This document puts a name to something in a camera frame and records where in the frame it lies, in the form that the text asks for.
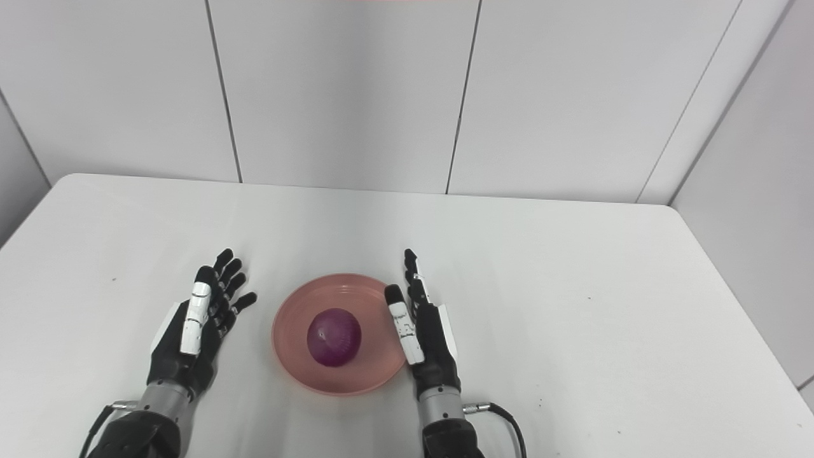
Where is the pink round plate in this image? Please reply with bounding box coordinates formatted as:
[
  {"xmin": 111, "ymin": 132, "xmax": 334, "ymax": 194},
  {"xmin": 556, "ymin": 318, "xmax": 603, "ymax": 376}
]
[{"xmin": 272, "ymin": 274, "xmax": 408, "ymax": 396}]

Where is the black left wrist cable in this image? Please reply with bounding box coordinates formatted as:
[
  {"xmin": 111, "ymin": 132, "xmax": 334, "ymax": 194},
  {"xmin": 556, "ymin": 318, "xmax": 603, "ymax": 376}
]
[{"xmin": 78, "ymin": 401, "xmax": 137, "ymax": 458}]

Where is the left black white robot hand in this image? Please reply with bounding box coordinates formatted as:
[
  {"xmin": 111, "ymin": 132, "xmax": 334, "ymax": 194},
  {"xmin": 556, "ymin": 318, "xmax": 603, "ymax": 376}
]
[{"xmin": 148, "ymin": 248, "xmax": 258, "ymax": 401}]

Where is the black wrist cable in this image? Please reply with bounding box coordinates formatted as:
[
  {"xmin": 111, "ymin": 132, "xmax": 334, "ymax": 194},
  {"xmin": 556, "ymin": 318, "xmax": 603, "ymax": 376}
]
[
  {"xmin": 462, "ymin": 401, "xmax": 527, "ymax": 458},
  {"xmin": 78, "ymin": 401, "xmax": 137, "ymax": 458}
]

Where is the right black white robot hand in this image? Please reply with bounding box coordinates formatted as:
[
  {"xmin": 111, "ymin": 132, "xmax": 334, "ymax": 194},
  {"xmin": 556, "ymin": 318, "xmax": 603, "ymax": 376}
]
[{"xmin": 384, "ymin": 248, "xmax": 462, "ymax": 400}]

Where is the purple red onion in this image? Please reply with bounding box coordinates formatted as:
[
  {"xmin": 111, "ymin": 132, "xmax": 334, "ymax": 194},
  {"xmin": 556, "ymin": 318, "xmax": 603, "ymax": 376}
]
[{"xmin": 307, "ymin": 308, "xmax": 362, "ymax": 368}]

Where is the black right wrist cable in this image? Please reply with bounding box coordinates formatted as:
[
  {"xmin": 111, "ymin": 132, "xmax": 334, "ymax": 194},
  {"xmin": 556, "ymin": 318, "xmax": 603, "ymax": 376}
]
[{"xmin": 462, "ymin": 401, "xmax": 527, "ymax": 458}]

